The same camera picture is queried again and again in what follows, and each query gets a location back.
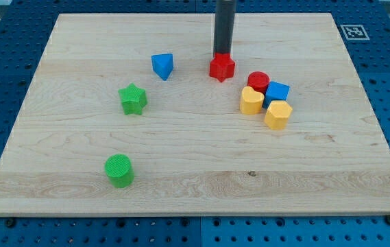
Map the red star block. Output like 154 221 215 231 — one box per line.
209 52 235 82

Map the green star block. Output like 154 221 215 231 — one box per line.
118 83 147 115

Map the light wooden board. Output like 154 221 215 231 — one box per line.
0 13 390 217

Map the yellow heart block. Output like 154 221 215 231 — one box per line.
239 86 265 115

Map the blue triangle block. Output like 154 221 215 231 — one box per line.
151 54 173 81

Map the red cylinder block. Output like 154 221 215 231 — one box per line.
247 71 270 94

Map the yellow hexagon block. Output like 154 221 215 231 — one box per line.
264 100 293 130

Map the blue cube block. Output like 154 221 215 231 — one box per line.
263 81 290 108

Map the green cylinder block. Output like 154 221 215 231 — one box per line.
104 154 134 188

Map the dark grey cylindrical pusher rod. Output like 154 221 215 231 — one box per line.
213 0 236 54

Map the white fiducial marker tag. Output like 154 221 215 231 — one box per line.
340 24 369 40

